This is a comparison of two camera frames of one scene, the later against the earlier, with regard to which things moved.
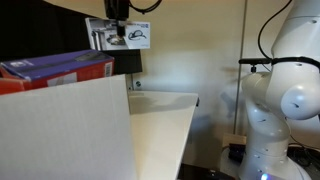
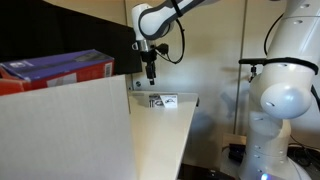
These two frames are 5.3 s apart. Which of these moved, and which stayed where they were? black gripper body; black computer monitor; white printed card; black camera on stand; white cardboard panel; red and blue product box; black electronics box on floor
Moved: white printed card; black gripper body
Stayed: black computer monitor; black electronics box on floor; white cardboard panel; black camera on stand; red and blue product box
